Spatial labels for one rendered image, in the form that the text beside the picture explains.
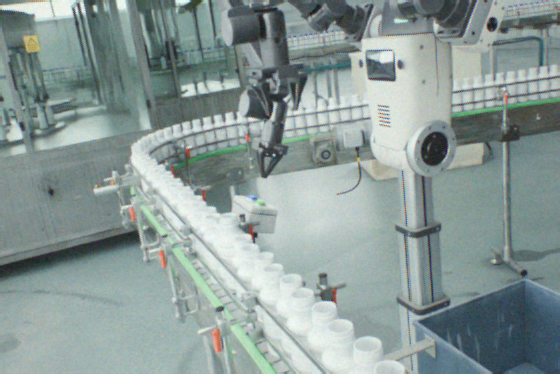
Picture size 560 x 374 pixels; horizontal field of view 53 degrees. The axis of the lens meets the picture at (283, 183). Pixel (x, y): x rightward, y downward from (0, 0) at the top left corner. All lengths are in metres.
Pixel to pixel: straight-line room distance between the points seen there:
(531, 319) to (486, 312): 0.13
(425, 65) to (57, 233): 3.52
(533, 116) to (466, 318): 2.10
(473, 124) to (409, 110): 1.62
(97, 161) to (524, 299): 3.57
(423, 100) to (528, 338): 0.64
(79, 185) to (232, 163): 1.87
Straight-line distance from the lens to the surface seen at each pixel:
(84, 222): 4.57
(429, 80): 1.55
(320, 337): 0.85
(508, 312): 1.40
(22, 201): 4.51
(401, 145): 1.58
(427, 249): 1.75
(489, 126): 3.18
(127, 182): 2.20
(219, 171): 2.86
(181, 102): 6.51
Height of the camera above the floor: 1.58
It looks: 16 degrees down
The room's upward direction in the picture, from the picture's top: 8 degrees counter-clockwise
